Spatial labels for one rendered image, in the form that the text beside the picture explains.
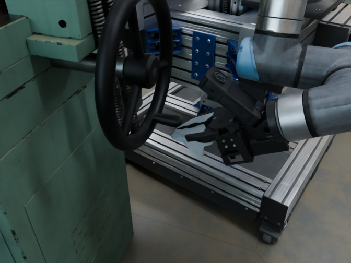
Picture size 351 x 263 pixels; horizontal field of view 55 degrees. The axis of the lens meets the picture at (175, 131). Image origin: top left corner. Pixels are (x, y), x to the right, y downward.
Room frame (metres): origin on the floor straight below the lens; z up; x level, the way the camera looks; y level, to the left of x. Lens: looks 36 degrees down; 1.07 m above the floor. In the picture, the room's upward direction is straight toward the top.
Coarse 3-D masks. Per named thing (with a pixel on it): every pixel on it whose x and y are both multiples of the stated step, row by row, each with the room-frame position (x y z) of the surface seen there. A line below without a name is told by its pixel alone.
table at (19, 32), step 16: (0, 16) 0.55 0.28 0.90; (16, 16) 0.55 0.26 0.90; (0, 32) 0.49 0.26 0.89; (16, 32) 0.52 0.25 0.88; (0, 48) 0.48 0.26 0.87; (16, 48) 0.51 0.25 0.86; (32, 48) 0.53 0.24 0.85; (48, 48) 0.52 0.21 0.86; (64, 48) 0.51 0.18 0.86; (80, 48) 0.52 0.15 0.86; (96, 48) 0.56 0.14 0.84; (0, 64) 0.47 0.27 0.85
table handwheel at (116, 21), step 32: (128, 0) 0.49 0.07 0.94; (160, 0) 0.60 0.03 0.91; (160, 32) 0.65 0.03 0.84; (64, 64) 0.57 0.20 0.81; (96, 64) 0.42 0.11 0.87; (128, 64) 0.52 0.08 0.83; (160, 64) 0.61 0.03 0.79; (96, 96) 0.41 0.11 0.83; (160, 96) 0.61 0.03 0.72; (128, 128) 0.46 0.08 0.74
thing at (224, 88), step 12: (216, 72) 0.49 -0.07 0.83; (204, 84) 0.47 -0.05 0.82; (216, 84) 0.47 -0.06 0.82; (228, 84) 0.48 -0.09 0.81; (216, 96) 0.47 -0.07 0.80; (228, 96) 0.46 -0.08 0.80; (240, 96) 0.47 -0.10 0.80; (252, 96) 0.49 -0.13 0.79; (228, 108) 0.46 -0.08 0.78; (240, 108) 0.45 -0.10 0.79; (252, 108) 0.46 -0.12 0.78; (264, 108) 0.47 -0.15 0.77; (252, 120) 0.44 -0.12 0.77
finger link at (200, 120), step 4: (200, 116) 0.53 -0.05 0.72; (204, 116) 0.52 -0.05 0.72; (208, 116) 0.51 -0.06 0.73; (212, 116) 0.51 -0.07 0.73; (192, 120) 0.53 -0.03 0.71; (196, 120) 0.52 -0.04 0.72; (200, 120) 0.51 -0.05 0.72; (204, 120) 0.51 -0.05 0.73; (208, 120) 0.51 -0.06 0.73; (184, 124) 0.52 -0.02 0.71; (188, 124) 0.52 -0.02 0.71; (192, 124) 0.51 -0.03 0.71; (196, 124) 0.51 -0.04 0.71; (200, 124) 0.51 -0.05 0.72; (204, 124) 0.50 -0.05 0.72; (208, 124) 0.50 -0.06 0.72; (176, 128) 0.52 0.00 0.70; (180, 128) 0.52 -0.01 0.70
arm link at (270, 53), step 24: (264, 0) 0.57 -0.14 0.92; (288, 0) 0.55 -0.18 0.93; (264, 24) 0.55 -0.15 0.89; (288, 24) 0.54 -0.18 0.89; (240, 48) 0.56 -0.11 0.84; (264, 48) 0.53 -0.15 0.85; (288, 48) 0.53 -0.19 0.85; (240, 72) 0.54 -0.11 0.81; (264, 72) 0.52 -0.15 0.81; (288, 72) 0.51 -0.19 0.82
